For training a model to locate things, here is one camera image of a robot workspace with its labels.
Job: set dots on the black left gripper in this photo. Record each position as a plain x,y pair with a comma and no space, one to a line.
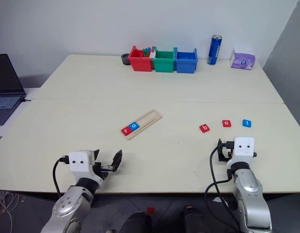
102,171

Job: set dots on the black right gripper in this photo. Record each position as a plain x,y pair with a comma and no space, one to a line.
228,149

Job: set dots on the red letter tile b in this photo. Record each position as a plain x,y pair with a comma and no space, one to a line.
205,128

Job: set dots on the red letter tile o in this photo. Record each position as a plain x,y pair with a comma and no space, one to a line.
226,123

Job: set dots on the small blue block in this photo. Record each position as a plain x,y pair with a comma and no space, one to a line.
247,123

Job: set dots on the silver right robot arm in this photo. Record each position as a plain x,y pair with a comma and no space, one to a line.
249,194

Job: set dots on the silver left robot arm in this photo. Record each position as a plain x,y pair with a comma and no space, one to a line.
67,206

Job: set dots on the red letter tile r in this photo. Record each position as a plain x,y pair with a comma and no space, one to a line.
126,131

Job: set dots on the blue letter tile o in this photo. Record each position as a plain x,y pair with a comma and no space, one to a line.
134,126

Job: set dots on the white paper scrap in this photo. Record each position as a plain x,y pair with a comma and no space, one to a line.
217,200

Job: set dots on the red square marker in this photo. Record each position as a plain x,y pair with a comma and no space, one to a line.
151,210

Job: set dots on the dark rounded shape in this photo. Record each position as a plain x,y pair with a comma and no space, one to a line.
136,223
197,221

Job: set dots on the purple tissue pack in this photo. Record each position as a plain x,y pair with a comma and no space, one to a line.
243,61

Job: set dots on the blue plastic bin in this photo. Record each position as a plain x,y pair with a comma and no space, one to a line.
186,65

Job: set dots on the red plastic bin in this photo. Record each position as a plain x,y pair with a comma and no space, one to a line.
140,64

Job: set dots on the black round container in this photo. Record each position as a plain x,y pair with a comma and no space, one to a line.
124,59

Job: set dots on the blue drink can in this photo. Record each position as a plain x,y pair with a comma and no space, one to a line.
214,51

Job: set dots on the green plastic bin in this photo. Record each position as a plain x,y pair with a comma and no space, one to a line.
164,65

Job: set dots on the green toy brick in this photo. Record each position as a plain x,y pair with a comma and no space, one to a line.
147,54

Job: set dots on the white toy brick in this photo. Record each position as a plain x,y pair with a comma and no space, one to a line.
152,54

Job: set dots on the blue toy brick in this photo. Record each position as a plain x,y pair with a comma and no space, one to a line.
146,49

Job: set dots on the dark laptop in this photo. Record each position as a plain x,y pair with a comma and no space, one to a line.
6,77

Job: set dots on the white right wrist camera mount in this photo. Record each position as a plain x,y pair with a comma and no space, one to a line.
243,148

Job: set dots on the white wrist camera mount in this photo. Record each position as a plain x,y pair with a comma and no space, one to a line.
243,148
79,165

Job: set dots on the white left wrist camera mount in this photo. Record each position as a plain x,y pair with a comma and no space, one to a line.
79,165

